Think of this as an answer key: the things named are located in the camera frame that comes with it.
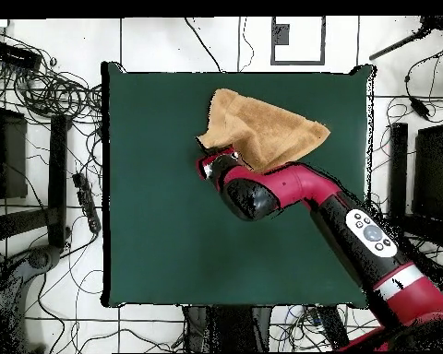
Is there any black cable with adapter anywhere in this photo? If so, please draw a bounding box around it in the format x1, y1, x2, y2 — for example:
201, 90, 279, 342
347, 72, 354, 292
404, 47, 443, 124

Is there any black metal stand frame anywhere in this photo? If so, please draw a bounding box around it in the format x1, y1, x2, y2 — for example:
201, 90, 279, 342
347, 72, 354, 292
386, 123, 443, 255
0, 106, 72, 253

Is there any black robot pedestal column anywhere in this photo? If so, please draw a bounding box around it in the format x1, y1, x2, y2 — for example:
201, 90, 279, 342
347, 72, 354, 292
183, 304, 274, 353

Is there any orange terry towel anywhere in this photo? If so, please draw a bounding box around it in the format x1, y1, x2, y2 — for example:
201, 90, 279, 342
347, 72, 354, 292
197, 88, 332, 173

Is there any black electronics box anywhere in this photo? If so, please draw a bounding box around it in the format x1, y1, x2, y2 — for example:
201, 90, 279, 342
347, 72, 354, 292
0, 41, 42, 71

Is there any dark green table cloth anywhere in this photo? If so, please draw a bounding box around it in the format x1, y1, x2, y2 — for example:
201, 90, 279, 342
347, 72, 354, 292
101, 61, 377, 309

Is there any black tripod leg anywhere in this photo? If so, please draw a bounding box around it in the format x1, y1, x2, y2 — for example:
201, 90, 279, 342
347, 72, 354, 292
368, 16, 443, 62

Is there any tangled black cable bundle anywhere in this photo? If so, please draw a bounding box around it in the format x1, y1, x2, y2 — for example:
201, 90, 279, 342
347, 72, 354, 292
0, 29, 105, 124

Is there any grey square floor frame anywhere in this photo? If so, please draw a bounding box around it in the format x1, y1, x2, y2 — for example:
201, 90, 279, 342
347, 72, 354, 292
269, 16, 327, 66

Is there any black power strip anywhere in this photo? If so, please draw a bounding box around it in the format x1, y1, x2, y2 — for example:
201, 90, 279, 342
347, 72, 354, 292
72, 171, 102, 234
312, 305, 352, 350

